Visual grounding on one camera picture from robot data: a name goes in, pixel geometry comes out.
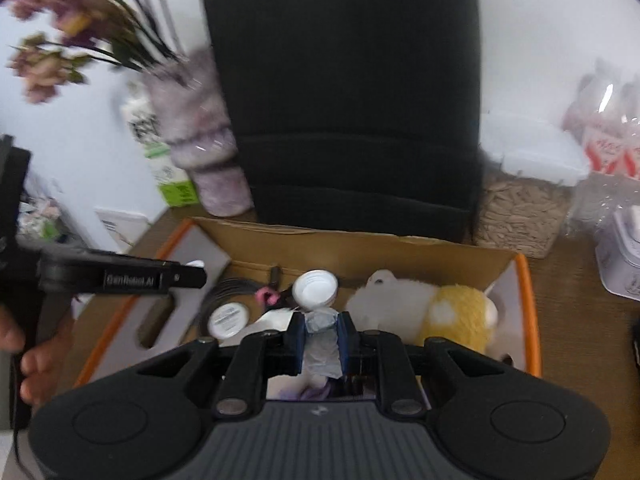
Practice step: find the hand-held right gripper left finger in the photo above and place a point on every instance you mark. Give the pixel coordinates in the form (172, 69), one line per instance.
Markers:
(296, 342)

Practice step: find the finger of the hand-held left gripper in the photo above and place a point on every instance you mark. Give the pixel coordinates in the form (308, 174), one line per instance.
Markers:
(187, 276)

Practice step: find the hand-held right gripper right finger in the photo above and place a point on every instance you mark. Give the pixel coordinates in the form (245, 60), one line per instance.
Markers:
(346, 342)

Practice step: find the purple cloth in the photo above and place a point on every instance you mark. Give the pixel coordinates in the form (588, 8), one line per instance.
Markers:
(310, 391)

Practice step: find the white screw cap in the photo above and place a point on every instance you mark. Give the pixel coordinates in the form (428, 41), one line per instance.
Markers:
(314, 290)

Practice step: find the white round lid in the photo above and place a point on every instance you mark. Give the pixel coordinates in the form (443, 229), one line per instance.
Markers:
(227, 320)

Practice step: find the orange-red cardboard box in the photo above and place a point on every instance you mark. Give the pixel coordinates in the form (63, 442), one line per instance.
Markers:
(380, 260)

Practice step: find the clear seed container white lid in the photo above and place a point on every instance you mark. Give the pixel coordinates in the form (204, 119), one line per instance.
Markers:
(520, 210)

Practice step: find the person's left hand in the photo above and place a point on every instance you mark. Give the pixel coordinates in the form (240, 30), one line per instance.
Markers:
(42, 370)

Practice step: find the white and yellow plush toy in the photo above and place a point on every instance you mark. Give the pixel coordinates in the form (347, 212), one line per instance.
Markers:
(400, 305)

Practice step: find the white green milk carton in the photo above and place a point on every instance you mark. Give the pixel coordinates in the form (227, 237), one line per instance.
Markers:
(160, 160)

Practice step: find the purple ceramic vase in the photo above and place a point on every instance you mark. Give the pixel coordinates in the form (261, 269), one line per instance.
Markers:
(200, 125)

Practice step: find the dried rose bouquet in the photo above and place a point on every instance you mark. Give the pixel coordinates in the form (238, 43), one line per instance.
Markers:
(45, 67)

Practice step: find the black paper bag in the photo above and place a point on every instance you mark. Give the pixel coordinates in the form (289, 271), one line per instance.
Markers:
(350, 110)

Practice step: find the white tin box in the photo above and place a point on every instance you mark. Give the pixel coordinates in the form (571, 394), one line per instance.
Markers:
(620, 265)

